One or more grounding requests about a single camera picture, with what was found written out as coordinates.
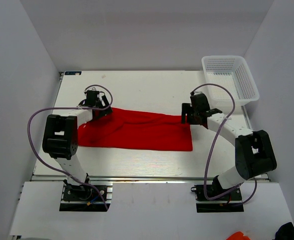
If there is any red t-shirt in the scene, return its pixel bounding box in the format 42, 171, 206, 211
78, 108, 193, 152

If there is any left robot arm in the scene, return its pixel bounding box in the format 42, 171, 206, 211
42, 89, 112, 200

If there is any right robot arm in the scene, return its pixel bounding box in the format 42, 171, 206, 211
181, 93, 277, 200

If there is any dark blue table label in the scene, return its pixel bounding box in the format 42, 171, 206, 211
64, 71, 82, 76

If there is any white plastic mesh basket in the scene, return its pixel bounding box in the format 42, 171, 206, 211
201, 55, 259, 106

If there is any orange object at bottom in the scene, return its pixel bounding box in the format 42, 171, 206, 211
226, 231, 250, 240

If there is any dark cloth at corner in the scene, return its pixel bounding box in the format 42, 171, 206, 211
274, 222, 294, 240

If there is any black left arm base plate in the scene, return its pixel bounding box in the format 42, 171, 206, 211
59, 184, 111, 212

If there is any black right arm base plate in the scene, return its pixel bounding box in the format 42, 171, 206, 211
190, 184, 245, 214

